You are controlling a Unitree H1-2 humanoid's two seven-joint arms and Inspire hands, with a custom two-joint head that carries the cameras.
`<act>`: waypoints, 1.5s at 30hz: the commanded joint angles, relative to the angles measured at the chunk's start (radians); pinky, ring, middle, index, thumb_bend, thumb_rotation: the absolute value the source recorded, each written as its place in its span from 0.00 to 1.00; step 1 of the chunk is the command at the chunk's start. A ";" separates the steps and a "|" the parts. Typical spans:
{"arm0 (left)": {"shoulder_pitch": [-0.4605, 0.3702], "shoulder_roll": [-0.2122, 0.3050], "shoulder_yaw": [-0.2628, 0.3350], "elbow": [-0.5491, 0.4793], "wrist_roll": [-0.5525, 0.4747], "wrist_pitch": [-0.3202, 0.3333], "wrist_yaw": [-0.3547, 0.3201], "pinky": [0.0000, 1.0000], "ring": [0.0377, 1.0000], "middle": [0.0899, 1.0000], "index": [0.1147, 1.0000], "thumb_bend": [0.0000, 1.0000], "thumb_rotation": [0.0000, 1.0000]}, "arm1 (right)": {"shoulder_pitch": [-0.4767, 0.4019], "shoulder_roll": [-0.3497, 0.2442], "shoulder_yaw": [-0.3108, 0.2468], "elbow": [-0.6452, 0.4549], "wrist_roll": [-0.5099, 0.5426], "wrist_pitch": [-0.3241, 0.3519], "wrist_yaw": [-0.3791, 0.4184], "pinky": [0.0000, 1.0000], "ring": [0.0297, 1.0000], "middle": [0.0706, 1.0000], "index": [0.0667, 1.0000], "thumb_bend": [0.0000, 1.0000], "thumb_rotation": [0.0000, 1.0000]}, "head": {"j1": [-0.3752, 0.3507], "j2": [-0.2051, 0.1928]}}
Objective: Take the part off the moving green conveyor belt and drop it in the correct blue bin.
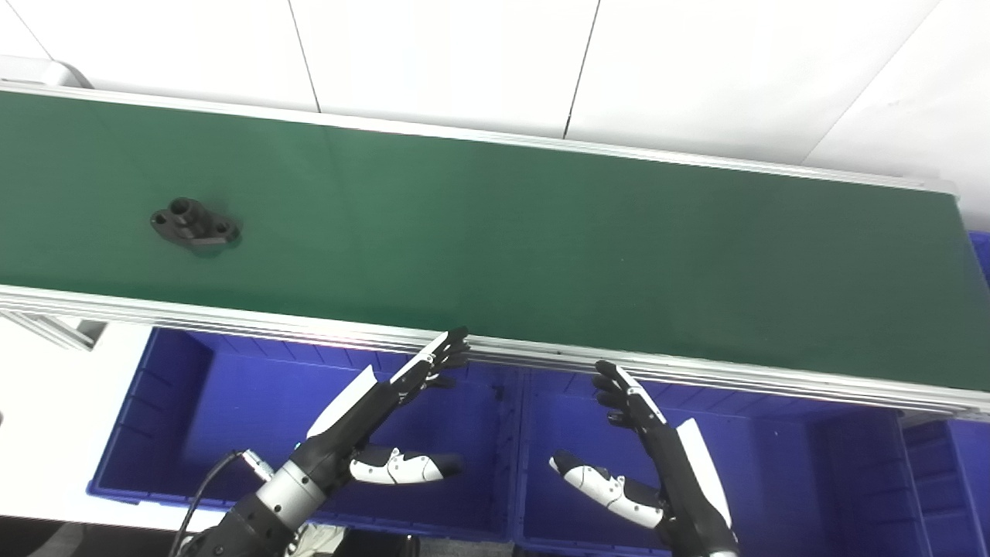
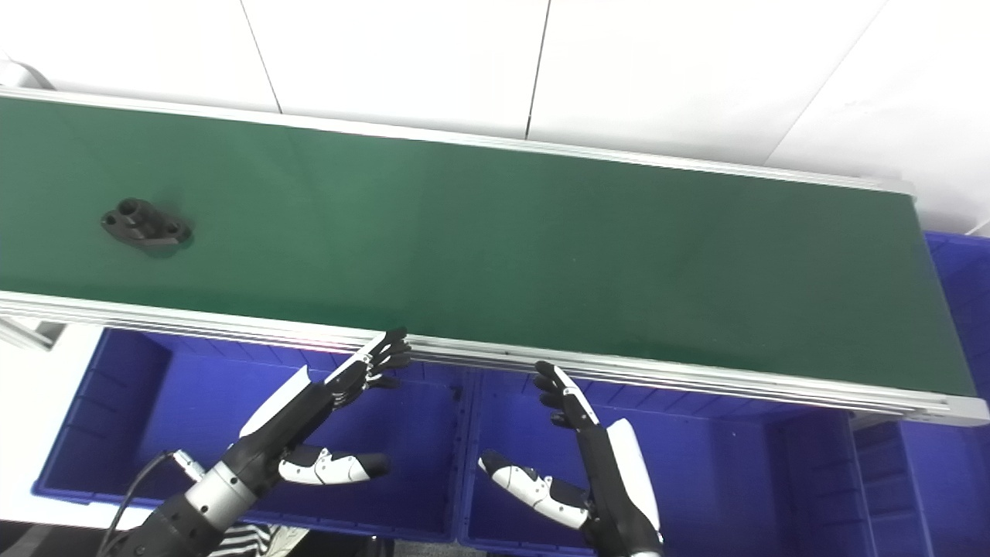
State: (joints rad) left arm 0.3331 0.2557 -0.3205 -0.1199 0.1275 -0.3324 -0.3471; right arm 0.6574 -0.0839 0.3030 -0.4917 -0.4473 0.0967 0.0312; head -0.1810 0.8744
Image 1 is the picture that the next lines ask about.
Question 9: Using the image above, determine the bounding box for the grey conveyor end cover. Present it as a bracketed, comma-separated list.
[0, 57, 94, 91]

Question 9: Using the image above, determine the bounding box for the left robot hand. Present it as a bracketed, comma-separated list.
[298, 326, 471, 496]

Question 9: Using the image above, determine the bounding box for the black flanged machine part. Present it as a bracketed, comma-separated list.
[150, 198, 241, 248]

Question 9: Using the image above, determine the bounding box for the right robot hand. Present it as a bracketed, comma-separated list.
[549, 361, 739, 557]

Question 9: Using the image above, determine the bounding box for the green conveyor belt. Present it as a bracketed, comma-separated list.
[0, 91, 990, 391]

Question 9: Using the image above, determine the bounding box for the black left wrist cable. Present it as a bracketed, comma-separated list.
[169, 450, 273, 557]

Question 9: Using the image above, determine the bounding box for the aluminium conveyor side rail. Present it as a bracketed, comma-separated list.
[0, 80, 960, 199]
[0, 284, 990, 423]

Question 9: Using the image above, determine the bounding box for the aluminium conveyor support bracket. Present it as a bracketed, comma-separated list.
[0, 309, 108, 352]

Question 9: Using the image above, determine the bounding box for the blue plastic bin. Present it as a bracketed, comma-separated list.
[512, 368, 929, 557]
[969, 231, 990, 285]
[900, 416, 990, 557]
[87, 326, 521, 542]

